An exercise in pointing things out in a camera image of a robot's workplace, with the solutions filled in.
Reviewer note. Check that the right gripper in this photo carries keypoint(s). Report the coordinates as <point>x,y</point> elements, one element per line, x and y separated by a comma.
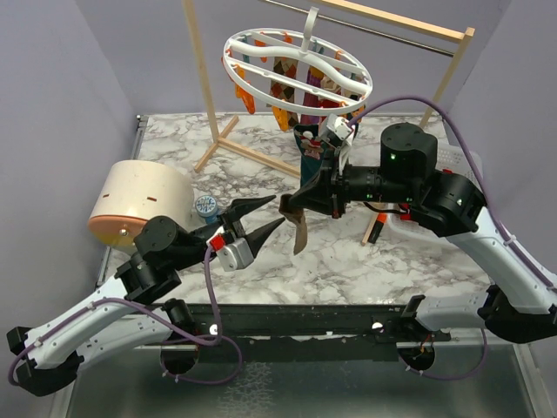
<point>325,193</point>

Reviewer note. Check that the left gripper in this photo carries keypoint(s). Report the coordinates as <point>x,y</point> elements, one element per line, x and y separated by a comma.
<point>239,209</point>

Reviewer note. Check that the plain tan sock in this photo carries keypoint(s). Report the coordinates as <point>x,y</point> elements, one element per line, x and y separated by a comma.
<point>297,217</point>

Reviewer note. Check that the wooden hanger rack frame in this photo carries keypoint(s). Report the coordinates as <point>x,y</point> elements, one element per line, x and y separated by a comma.
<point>219,137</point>

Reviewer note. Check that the white round clip hanger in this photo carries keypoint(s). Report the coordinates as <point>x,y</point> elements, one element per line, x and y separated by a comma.
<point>298,72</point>

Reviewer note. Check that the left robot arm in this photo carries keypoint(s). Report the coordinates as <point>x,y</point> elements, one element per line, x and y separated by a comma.
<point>117,316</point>

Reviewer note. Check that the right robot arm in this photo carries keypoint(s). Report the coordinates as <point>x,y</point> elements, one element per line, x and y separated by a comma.
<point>517,307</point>

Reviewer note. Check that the blue patterned round tin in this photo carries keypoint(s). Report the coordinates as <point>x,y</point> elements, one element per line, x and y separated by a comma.
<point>207,208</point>

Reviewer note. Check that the black orange highlighter marker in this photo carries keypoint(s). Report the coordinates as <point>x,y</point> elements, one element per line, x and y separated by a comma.
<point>377,227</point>

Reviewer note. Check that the red beige reindeer sock front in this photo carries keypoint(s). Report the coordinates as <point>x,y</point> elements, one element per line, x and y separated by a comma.
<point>330,86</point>

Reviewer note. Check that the yellow orange clothespin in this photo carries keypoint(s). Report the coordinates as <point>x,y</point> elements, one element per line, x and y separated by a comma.
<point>244,96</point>

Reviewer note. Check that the white plastic basket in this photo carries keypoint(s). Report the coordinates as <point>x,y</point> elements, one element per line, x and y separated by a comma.
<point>452,159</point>

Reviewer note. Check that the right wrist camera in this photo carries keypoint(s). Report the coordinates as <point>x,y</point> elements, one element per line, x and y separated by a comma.
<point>339,135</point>

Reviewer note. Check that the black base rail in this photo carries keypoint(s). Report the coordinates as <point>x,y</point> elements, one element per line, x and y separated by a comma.
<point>300,333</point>

